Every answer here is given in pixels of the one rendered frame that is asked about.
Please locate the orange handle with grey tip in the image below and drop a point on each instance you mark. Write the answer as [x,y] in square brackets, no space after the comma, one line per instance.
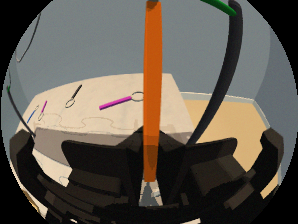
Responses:
[152,87]

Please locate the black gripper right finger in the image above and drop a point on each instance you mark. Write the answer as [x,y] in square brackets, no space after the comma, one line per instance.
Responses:
[174,159]

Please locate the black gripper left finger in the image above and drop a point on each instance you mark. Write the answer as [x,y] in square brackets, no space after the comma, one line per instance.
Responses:
[125,161]

